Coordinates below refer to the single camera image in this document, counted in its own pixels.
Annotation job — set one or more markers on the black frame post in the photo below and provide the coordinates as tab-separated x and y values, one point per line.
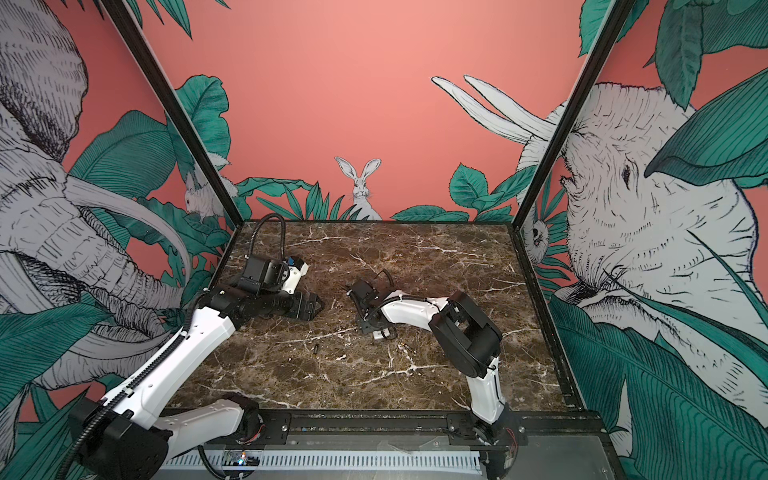
127	26
610	29

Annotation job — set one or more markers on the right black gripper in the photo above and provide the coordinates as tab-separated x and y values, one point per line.
365	325

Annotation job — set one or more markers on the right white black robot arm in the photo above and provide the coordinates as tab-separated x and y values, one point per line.
470	340

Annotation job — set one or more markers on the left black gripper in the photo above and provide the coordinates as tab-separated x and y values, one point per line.
299	312

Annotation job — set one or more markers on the right black frame post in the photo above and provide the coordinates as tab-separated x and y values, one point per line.
610	29

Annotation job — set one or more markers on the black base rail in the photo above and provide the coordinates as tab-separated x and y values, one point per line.
461	427

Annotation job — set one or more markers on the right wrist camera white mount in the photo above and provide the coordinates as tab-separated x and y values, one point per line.
384	334

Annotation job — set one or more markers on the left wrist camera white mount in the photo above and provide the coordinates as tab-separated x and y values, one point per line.
295	269

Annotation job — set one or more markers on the left black frame post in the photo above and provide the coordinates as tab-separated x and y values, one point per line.
127	26

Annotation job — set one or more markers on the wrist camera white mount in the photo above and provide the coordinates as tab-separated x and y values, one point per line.
384	334
295	269

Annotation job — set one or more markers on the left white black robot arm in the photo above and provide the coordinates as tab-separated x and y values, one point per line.
124	435

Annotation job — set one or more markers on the white vented cable duct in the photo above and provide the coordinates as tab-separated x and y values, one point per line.
315	460

